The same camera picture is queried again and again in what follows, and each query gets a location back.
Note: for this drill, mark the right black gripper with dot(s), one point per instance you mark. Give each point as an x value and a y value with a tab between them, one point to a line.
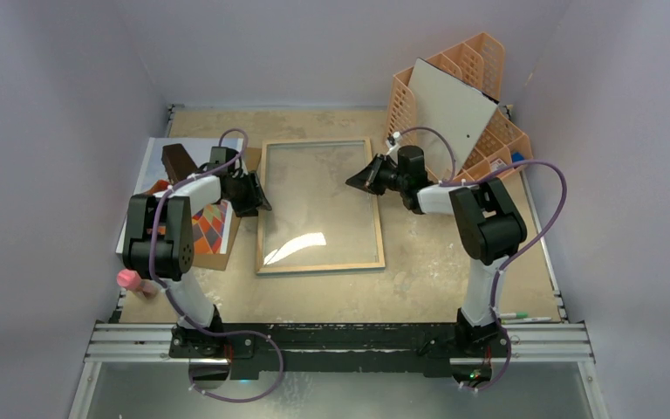
379	175

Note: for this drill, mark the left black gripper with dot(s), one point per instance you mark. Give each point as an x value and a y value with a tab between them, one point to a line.
249	208

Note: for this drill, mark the hot air balloon photo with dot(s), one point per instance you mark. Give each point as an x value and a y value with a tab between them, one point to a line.
171	160

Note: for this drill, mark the blue wooden picture frame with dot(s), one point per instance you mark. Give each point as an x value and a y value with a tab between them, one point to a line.
320	205

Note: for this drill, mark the brown cardboard backing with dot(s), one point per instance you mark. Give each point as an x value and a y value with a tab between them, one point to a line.
214	230

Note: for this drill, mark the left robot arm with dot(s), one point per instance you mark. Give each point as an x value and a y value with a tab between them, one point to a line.
159	236

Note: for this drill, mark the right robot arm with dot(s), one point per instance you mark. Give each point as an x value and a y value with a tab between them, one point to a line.
489	224

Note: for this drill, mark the grey board in organizer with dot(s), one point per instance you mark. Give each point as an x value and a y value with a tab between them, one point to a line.
454	109

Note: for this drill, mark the red white card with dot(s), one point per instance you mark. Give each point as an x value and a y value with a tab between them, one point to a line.
497	164

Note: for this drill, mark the blue item in organizer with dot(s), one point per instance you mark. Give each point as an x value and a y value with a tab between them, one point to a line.
517	156

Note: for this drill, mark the pink glue stick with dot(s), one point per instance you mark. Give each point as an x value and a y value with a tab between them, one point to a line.
131	281

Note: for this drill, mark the orange plastic desk organizer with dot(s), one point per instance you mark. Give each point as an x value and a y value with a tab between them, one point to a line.
478	61

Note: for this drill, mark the green marker pen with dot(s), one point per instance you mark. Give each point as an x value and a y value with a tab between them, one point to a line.
511	316

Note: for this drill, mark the white marker pen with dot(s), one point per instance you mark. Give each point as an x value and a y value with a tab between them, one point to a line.
529	320

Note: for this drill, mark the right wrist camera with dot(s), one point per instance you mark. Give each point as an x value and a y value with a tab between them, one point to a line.
393	142

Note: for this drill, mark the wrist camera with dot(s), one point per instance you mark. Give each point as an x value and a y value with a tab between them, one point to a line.
393	142
220	155

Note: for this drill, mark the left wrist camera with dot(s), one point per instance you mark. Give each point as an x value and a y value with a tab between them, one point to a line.
220	155

